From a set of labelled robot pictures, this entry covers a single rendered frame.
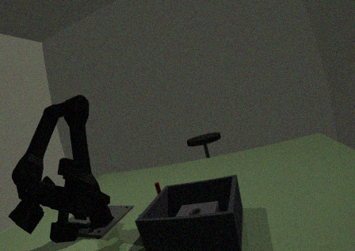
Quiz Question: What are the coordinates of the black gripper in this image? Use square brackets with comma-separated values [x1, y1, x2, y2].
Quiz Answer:
[40, 158, 95, 243]

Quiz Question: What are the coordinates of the dark red peg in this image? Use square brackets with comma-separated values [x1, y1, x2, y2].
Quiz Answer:
[155, 182, 161, 194]

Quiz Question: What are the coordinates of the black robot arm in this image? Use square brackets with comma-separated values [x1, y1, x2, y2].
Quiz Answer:
[8, 94, 114, 234]

